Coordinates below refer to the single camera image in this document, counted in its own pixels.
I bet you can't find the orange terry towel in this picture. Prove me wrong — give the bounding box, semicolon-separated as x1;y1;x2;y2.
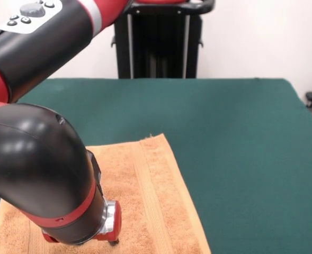
0;133;212;254

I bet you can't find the dark green table cloth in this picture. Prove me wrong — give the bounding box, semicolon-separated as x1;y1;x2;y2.
0;77;312;254

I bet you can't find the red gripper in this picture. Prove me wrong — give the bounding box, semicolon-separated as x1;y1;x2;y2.
41;201;123;247

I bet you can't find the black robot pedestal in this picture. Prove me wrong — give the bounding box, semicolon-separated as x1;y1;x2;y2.
110;0;215;79

